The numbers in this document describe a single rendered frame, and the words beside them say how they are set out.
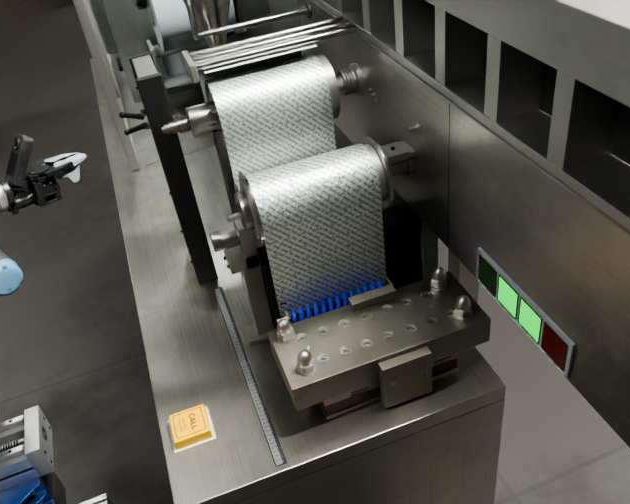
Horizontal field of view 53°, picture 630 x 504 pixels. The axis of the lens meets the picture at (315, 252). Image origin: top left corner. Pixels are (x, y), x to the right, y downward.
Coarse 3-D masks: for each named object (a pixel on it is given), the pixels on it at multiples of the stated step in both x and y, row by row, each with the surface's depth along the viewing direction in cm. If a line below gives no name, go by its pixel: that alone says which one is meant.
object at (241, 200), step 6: (240, 192) 117; (240, 198) 116; (246, 198) 116; (240, 204) 115; (246, 204) 115; (240, 210) 117; (246, 210) 115; (246, 216) 115; (252, 216) 116; (246, 222) 116; (252, 222) 116; (246, 228) 117; (252, 228) 118
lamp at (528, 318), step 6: (522, 300) 97; (522, 306) 98; (528, 306) 96; (522, 312) 98; (528, 312) 96; (534, 312) 95; (522, 318) 99; (528, 318) 97; (534, 318) 95; (522, 324) 99; (528, 324) 98; (534, 324) 96; (528, 330) 98; (534, 330) 96; (534, 336) 97
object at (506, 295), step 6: (504, 282) 101; (504, 288) 102; (510, 288) 100; (498, 294) 104; (504, 294) 102; (510, 294) 100; (516, 294) 98; (504, 300) 103; (510, 300) 101; (516, 300) 99; (510, 306) 101; (510, 312) 102
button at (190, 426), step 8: (192, 408) 125; (200, 408) 124; (176, 416) 124; (184, 416) 123; (192, 416) 123; (200, 416) 123; (176, 424) 122; (184, 424) 122; (192, 424) 122; (200, 424) 121; (208, 424) 121; (176, 432) 121; (184, 432) 120; (192, 432) 120; (200, 432) 120; (208, 432) 120; (176, 440) 119; (184, 440) 119; (192, 440) 120; (200, 440) 121
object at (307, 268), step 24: (360, 216) 121; (288, 240) 118; (312, 240) 120; (336, 240) 122; (360, 240) 124; (288, 264) 121; (312, 264) 123; (336, 264) 125; (360, 264) 127; (384, 264) 130; (288, 288) 125; (312, 288) 127; (336, 288) 129; (360, 288) 131; (288, 312) 128
